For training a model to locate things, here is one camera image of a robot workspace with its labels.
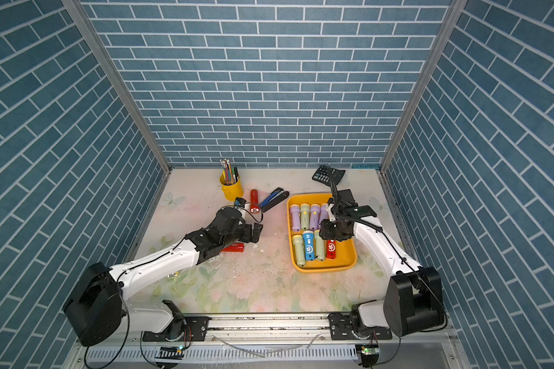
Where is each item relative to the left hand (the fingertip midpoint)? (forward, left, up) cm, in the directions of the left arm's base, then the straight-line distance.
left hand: (258, 225), depth 84 cm
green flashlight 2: (-4, -24, -9) cm, 26 cm away
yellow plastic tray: (-6, -34, -11) cm, 37 cm away
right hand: (-2, -26, -2) cm, 26 cm away
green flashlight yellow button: (+14, -19, -9) cm, 25 cm away
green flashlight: (-5, -16, -9) cm, 19 cm away
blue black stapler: (+23, -6, -11) cm, 26 cm away
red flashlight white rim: (-5, -28, -10) cm, 30 cm away
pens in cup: (+27, +15, -1) cm, 31 cm away
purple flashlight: (+10, -15, -9) cm, 20 cm away
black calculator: (+36, -29, -10) cm, 47 cm away
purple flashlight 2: (+11, -23, -9) cm, 27 cm away
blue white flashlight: (-1, -20, -9) cm, 22 cm away
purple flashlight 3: (+11, -27, -8) cm, 30 cm away
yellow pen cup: (+21, +14, -6) cm, 26 cm away
